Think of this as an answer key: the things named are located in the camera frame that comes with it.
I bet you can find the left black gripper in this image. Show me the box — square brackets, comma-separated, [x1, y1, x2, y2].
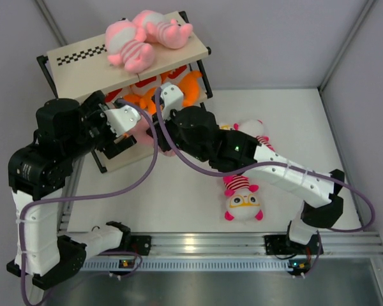
[61, 93, 135, 165]

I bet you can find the purple cable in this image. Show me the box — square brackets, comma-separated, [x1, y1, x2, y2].
[153, 87, 376, 281]
[20, 98, 159, 306]

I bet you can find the white panda plush with glasses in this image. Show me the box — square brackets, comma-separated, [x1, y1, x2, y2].
[219, 123, 239, 131]

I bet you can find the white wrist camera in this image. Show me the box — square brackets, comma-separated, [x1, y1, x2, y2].
[160, 82, 184, 119]
[104, 105, 141, 137]

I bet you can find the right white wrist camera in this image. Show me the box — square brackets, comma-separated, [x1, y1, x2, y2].
[160, 82, 184, 119]

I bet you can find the orange shark plush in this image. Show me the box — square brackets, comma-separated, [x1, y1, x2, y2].
[130, 75, 162, 115]
[105, 87, 128, 103]
[160, 64, 202, 107]

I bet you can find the white slotted cable duct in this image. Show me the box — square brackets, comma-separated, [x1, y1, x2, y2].
[81, 257, 307, 272]

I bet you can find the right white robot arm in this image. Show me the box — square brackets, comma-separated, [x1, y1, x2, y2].
[153, 106, 344, 253]

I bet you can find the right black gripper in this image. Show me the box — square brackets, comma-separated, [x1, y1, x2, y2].
[149, 106, 209, 164]

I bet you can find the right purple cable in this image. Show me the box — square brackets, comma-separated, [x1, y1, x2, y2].
[153, 87, 376, 281]

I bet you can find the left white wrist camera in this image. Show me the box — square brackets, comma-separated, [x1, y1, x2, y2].
[104, 105, 141, 137]

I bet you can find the white panda plush front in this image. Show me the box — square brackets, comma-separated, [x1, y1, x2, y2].
[223, 175, 264, 221]

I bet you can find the white panda plush face down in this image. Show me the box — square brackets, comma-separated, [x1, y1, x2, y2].
[234, 119, 274, 151]

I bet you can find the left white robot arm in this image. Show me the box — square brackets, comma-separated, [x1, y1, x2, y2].
[7, 91, 141, 290]

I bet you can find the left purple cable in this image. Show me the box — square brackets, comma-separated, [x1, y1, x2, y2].
[20, 98, 159, 306]

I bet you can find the aluminium mounting rail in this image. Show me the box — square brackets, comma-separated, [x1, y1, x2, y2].
[59, 191, 383, 256]

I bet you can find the beige three-tier shelf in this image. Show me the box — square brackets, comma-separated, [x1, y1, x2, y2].
[36, 11, 214, 175]

